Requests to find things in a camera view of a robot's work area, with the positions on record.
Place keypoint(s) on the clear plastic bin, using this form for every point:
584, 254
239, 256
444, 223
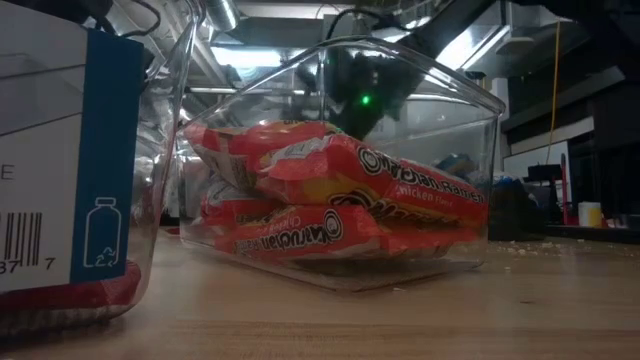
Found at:
450, 125

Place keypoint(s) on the orange Maruchan chicken ramen pack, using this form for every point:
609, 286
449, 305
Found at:
235, 205
325, 170
240, 140
300, 235

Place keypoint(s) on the blue Maruchan ramen pack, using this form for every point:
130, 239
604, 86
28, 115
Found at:
455, 164
502, 177

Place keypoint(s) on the labelled clear bin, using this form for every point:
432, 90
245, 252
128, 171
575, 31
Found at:
165, 150

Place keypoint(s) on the red Maruchan ramen pack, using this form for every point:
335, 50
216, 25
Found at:
75, 295

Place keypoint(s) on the ceiling light panel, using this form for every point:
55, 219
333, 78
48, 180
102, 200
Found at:
245, 57
470, 47

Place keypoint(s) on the black desk leg stand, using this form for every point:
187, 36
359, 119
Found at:
542, 172

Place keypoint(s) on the red pole stand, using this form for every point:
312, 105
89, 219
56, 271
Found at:
564, 190

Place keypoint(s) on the white yellow cylindrical container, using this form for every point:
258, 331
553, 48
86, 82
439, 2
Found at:
590, 215

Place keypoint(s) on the silver ventilation duct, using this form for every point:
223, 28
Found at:
222, 12

